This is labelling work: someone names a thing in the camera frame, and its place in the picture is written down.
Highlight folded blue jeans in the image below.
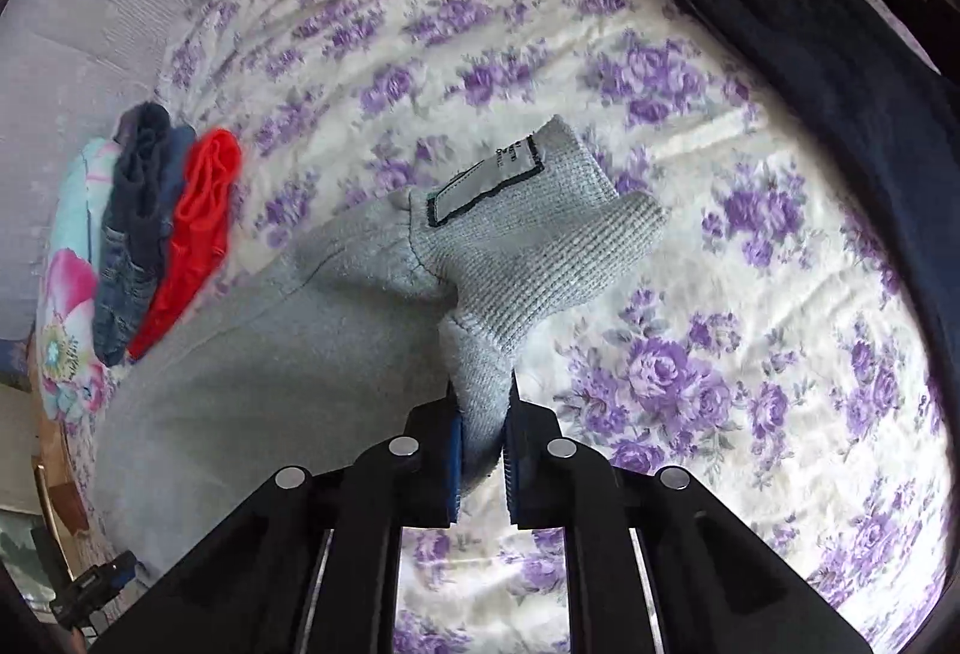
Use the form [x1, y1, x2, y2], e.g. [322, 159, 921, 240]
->
[93, 101, 195, 367]

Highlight folded red garment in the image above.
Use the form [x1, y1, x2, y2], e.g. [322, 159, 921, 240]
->
[127, 127, 242, 360]

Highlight dark navy garment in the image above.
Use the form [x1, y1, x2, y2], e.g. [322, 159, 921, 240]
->
[679, 0, 958, 404]

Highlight colourful floral folded quilt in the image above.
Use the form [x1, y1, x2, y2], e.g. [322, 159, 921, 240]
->
[32, 137, 124, 424]

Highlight grey sweatpants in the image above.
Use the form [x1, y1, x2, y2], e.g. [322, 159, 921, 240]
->
[93, 119, 665, 576]

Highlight purple floral bedspread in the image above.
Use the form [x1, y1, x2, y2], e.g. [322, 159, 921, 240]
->
[158, 0, 953, 652]

